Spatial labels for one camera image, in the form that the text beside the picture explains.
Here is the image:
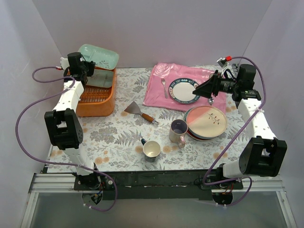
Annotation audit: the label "mint divided tray red berries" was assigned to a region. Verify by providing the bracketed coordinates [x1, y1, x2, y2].
[86, 67, 114, 88]

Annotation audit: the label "pink cream round plate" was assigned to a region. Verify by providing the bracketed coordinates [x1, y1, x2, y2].
[184, 106, 228, 140]

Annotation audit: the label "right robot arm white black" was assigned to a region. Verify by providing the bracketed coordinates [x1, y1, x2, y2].
[195, 63, 287, 189]

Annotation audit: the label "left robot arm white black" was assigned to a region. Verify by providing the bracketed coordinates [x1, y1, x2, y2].
[44, 52, 101, 190]

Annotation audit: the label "orange plastic dish bin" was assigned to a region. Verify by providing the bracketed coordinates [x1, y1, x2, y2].
[76, 69, 117, 117]

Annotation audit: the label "round plate dark green rim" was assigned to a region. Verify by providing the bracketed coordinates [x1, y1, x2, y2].
[169, 78, 200, 105]

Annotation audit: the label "stack of coloured plates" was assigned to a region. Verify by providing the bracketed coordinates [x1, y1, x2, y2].
[183, 109, 221, 142]

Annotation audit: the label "small silver spoon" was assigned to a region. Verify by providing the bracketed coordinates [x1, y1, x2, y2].
[161, 78, 168, 99]

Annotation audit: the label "pink cloth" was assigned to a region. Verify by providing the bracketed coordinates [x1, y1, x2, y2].
[143, 63, 215, 112]

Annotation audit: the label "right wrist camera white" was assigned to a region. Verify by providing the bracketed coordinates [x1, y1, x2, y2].
[217, 56, 232, 71]

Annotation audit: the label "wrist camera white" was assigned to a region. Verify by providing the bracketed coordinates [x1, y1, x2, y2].
[56, 57, 70, 70]
[217, 56, 232, 71]

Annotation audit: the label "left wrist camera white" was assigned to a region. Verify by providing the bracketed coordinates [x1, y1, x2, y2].
[56, 57, 70, 70]

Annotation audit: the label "iridescent mug pink handle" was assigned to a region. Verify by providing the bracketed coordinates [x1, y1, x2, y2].
[169, 119, 188, 149]

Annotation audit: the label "metal scraper wooden handle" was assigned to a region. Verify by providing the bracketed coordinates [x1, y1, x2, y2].
[124, 101, 159, 125]

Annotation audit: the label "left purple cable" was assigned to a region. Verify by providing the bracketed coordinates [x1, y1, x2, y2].
[15, 66, 119, 212]

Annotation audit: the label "purple cable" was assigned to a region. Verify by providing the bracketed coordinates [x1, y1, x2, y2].
[203, 56, 265, 207]
[15, 66, 119, 212]

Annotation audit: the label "cream cup teal handle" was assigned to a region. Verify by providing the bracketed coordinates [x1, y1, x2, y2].
[140, 138, 161, 162]

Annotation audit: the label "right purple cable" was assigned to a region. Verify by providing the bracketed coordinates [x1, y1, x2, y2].
[203, 56, 265, 207]

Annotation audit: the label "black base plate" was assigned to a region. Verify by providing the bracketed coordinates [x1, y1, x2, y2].
[73, 170, 244, 201]

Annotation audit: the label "aluminium frame rail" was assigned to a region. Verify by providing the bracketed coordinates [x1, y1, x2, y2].
[28, 173, 296, 228]

